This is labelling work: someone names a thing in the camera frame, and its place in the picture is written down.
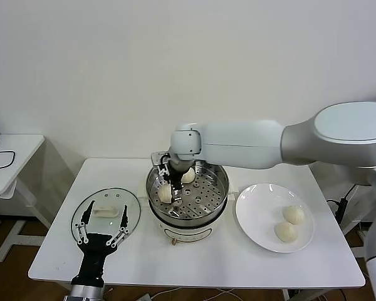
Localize white floor cable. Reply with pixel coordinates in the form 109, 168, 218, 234
150, 287, 239, 301

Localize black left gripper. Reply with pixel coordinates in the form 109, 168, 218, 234
70, 200, 130, 285

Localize white round plate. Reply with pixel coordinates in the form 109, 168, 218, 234
234, 183, 315, 254

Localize round glass lid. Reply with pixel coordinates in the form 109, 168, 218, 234
70, 187, 142, 251

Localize white side table with charger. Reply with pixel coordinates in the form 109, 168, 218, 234
0, 134, 54, 263

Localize white steamed baozi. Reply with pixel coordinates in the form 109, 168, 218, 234
282, 205, 306, 226
181, 166, 196, 184
158, 183, 174, 204
274, 221, 299, 243

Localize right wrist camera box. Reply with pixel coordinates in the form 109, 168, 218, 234
150, 150, 172, 167

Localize stainless steel steamer basket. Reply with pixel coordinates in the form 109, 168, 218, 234
145, 151, 231, 227

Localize cream electric cooker base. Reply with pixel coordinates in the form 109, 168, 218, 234
137, 175, 239, 246

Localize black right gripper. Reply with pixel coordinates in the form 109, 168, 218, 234
157, 162, 189, 208

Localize black looped charger cable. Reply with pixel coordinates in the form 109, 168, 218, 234
0, 149, 16, 172

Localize white side table with laptop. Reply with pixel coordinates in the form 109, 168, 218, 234
341, 184, 370, 260

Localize black power brick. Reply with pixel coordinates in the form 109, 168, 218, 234
334, 197, 349, 224

